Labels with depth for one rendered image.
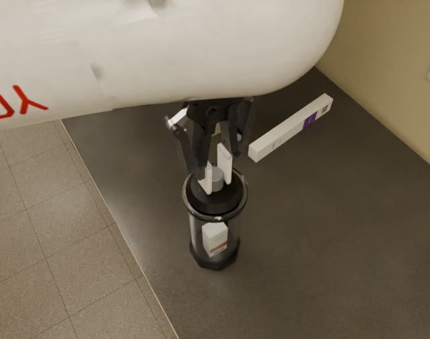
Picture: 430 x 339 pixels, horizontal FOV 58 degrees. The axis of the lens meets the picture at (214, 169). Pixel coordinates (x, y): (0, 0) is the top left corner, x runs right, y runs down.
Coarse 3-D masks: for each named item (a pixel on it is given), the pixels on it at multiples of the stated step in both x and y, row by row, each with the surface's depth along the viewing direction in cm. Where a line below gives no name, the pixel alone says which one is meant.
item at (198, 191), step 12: (216, 168) 59; (192, 180) 62; (216, 180) 58; (240, 180) 63; (192, 192) 60; (204, 192) 60; (216, 192) 60; (228, 192) 60; (240, 192) 61; (192, 204) 61; (204, 204) 60; (216, 204) 59; (228, 204) 60
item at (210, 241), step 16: (240, 176) 64; (192, 208) 61; (240, 208) 61; (192, 224) 67; (208, 224) 63; (224, 224) 63; (192, 240) 73; (208, 240) 68; (224, 240) 68; (208, 256) 74; (224, 256) 74
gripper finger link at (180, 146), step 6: (174, 126) 45; (174, 132) 45; (180, 132) 45; (174, 138) 48; (180, 138) 46; (186, 138) 47; (180, 144) 47; (186, 144) 48; (180, 150) 49; (186, 150) 49; (180, 156) 51; (186, 156) 49; (192, 156) 50; (186, 162) 50; (192, 162) 51; (186, 168) 52; (192, 168) 52
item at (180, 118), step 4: (184, 108) 45; (180, 112) 45; (184, 112) 45; (176, 116) 45; (180, 116) 45; (184, 116) 45; (168, 120) 45; (172, 120) 45; (176, 120) 45; (180, 120) 45; (184, 120) 45; (168, 124) 45; (172, 124) 45; (180, 124) 46; (184, 124) 46; (168, 128) 46; (184, 128) 46
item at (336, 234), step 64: (128, 128) 100; (192, 128) 100; (256, 128) 100; (320, 128) 100; (384, 128) 100; (128, 192) 89; (256, 192) 89; (320, 192) 89; (384, 192) 89; (192, 256) 80; (256, 256) 80; (320, 256) 80; (384, 256) 80; (192, 320) 73; (256, 320) 73; (320, 320) 73; (384, 320) 73
